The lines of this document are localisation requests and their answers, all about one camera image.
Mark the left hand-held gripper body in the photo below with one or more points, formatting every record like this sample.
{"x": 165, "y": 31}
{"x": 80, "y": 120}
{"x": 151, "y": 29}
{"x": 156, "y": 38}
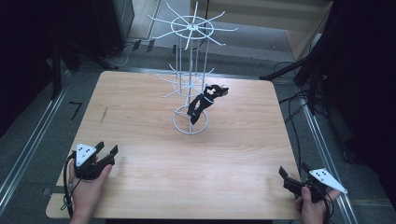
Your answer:
{"x": 84, "y": 154}

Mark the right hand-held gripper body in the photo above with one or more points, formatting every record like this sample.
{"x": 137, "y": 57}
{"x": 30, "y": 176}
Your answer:
{"x": 327, "y": 179}

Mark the person's right hand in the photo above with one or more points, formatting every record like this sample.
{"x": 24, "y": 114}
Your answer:
{"x": 313, "y": 211}

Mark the person's left hand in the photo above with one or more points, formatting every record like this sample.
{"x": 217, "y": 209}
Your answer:
{"x": 85, "y": 196}

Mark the dark cabinet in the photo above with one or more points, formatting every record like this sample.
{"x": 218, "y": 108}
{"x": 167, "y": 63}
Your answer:
{"x": 115, "y": 25}

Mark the light wooden board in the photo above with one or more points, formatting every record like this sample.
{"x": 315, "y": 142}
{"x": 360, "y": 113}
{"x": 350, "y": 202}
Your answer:
{"x": 299, "y": 37}

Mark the aluminium floor rail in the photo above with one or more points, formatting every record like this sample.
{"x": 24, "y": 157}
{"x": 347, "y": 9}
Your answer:
{"x": 325, "y": 155}
{"x": 31, "y": 146}

